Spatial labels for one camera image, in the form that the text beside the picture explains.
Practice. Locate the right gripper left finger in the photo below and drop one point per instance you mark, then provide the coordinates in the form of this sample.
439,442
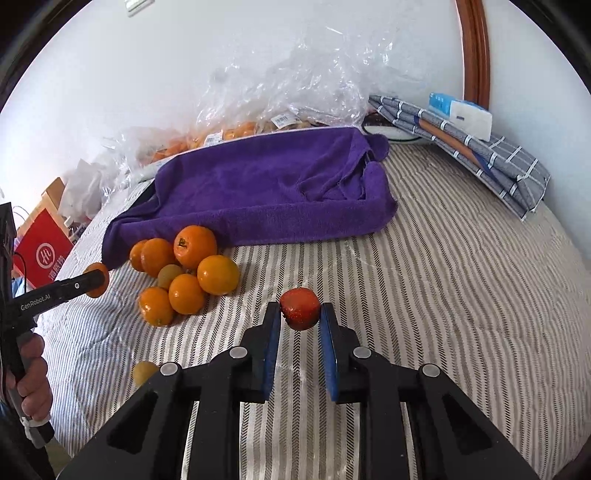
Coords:
185,420

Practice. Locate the brown wooden frame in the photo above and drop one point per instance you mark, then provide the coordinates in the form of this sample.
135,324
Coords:
476,52

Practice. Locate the large orange with stem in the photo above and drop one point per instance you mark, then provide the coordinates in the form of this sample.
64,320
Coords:
193,244

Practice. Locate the blue white tissue pack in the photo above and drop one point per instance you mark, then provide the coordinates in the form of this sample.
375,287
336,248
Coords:
469,117

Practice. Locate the clear plastic bag of fruit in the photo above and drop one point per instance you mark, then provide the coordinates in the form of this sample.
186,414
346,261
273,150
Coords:
325,81

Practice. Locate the cardboard box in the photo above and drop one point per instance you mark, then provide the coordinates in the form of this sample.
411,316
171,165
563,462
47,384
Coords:
50,201

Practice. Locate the striped quilt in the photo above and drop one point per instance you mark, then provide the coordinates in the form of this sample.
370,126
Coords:
502,305

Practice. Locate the left hand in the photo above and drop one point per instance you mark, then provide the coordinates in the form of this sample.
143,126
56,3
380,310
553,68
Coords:
34,387

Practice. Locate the purple towel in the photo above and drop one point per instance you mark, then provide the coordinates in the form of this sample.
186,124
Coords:
297,186

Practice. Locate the green-brown kiwi fruit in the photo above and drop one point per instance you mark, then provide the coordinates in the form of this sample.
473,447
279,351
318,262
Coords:
167,274

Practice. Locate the white plastic bag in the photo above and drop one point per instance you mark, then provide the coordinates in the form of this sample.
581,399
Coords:
85,189

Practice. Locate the white wall switch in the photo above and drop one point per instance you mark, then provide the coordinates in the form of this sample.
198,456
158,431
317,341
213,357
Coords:
133,7

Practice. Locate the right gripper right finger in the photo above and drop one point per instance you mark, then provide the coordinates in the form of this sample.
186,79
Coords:
414,423

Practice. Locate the grey checked folded cloth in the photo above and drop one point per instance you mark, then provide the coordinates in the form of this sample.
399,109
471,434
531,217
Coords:
514,175

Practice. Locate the clear plastic bag left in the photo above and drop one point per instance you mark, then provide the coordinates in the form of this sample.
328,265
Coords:
129,153

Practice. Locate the red paper bag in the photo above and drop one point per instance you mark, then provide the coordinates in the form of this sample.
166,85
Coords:
42,251

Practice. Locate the black white round plate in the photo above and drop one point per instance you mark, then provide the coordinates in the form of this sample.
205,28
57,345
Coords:
375,124

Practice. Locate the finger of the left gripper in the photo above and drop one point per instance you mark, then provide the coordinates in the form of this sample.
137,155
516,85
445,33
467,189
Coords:
65,290

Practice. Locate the small red fruit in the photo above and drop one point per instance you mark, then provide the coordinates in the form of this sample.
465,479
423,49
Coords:
301,308

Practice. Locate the yellow-green fruit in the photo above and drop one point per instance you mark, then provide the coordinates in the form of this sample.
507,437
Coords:
142,371

